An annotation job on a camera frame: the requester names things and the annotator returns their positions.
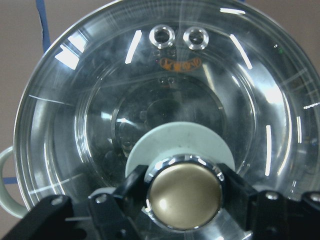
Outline glass pot lid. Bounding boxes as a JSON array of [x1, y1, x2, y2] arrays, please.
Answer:
[[9, 0, 320, 240]]

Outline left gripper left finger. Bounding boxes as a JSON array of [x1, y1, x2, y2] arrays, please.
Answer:
[[88, 165, 148, 240]]

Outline pale green cooking pot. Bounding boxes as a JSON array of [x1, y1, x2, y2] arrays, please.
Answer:
[[0, 146, 32, 221]]

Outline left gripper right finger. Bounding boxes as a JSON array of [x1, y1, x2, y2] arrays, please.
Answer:
[[217, 163, 283, 232]]

